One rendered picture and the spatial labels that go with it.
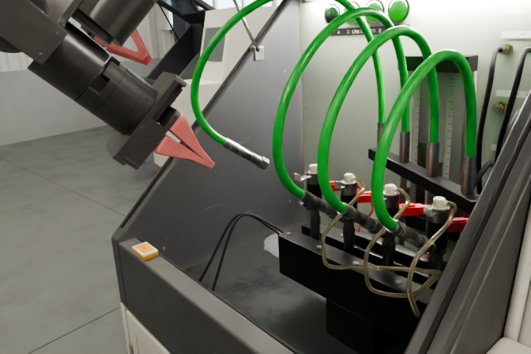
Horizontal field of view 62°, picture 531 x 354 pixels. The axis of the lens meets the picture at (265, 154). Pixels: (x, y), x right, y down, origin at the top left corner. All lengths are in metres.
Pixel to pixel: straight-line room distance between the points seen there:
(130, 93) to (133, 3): 0.08
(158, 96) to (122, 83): 0.04
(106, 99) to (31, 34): 0.09
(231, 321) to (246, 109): 0.55
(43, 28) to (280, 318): 0.66
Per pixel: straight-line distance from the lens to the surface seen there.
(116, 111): 0.45
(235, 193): 1.10
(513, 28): 0.89
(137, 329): 1.03
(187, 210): 1.03
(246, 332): 0.67
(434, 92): 0.76
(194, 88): 0.78
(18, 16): 0.40
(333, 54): 1.11
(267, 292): 0.96
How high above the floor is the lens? 1.35
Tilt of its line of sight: 15 degrees down
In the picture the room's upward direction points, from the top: 3 degrees counter-clockwise
